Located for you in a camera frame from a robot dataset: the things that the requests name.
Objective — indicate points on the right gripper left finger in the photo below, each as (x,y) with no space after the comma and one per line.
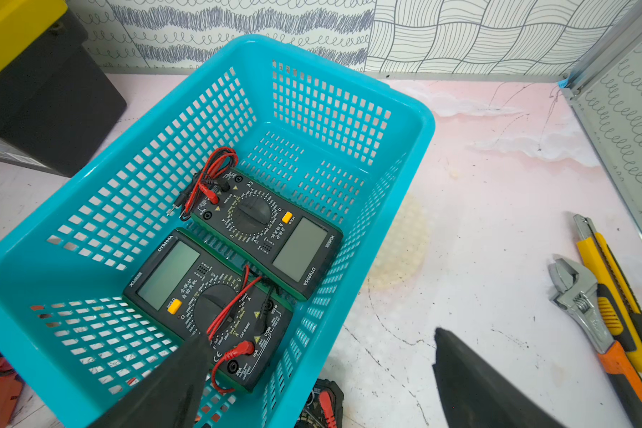
(170,396)

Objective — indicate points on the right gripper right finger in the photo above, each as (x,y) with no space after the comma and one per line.
(474,394)

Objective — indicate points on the yellow black toolbox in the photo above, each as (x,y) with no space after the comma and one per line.
(56,104)

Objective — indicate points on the dark green multimeter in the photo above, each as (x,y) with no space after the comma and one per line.
(190,289)
(289,245)

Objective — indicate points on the small black multimeter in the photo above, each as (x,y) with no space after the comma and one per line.
(323,407)

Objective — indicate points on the teal plastic basket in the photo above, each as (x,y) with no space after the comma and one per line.
(335,142)

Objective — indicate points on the yellow utility knife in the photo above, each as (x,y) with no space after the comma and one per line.
(616,300)

